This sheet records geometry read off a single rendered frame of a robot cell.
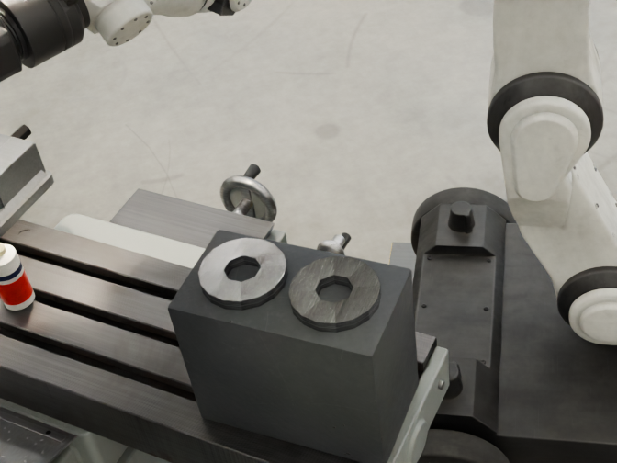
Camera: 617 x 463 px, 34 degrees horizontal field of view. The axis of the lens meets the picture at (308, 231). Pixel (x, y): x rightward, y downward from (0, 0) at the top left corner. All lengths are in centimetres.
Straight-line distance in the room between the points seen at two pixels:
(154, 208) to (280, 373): 77
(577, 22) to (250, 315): 53
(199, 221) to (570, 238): 61
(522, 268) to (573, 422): 32
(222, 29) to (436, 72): 79
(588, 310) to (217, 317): 67
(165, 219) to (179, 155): 129
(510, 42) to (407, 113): 178
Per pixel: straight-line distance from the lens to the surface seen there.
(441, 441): 147
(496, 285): 168
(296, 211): 272
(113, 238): 156
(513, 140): 127
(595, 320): 150
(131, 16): 119
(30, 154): 149
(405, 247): 201
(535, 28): 123
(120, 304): 130
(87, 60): 353
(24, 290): 132
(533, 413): 154
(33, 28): 116
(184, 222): 169
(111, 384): 121
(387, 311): 97
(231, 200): 187
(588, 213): 142
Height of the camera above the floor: 181
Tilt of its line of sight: 43 degrees down
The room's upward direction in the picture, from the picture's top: 9 degrees counter-clockwise
